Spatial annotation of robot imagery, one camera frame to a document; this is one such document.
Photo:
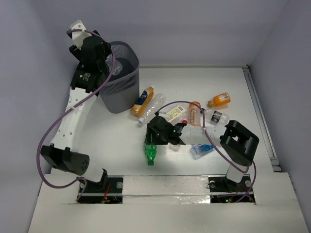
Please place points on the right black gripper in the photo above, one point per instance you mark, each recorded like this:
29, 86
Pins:
154, 140

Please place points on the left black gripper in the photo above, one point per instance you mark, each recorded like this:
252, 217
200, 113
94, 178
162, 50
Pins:
102, 59

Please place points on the green plastic bottle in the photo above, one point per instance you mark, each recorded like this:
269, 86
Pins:
150, 151

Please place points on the clear bottle blue label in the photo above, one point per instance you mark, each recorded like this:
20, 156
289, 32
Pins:
114, 67

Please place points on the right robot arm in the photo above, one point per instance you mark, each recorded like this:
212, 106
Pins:
234, 142

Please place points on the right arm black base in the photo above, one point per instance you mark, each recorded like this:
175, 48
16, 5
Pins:
223, 190

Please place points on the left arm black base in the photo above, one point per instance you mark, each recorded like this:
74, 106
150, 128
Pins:
110, 193

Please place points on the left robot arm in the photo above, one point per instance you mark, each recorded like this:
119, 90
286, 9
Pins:
91, 75

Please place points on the grey mesh waste bin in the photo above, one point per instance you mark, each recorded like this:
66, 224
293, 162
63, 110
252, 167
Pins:
122, 90

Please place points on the clear bottle red cap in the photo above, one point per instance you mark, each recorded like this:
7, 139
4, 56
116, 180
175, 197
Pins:
184, 122

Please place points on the clear bottle yellow label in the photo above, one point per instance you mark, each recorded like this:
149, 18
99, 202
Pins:
177, 112

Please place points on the clear ribbed plastic bottle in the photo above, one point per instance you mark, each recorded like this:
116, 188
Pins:
151, 108

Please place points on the orange bottle blue white label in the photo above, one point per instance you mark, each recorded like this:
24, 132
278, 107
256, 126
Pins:
139, 107

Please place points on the orange bottle white cap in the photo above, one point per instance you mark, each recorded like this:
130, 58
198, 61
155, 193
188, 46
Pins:
195, 114

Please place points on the blue tinted water bottle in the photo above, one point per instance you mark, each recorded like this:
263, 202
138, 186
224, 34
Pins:
200, 150

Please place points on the clear bottle black label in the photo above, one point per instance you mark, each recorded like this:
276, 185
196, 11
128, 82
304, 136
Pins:
214, 117

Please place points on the silver foil tape strip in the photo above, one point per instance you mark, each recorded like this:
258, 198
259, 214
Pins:
175, 189

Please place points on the small orange juice bottle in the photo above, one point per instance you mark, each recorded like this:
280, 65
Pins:
219, 100

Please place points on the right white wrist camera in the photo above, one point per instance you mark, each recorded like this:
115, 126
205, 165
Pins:
164, 115

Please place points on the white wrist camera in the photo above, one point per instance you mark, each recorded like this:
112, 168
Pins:
77, 33
164, 115

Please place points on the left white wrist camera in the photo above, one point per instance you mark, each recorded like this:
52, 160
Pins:
77, 33

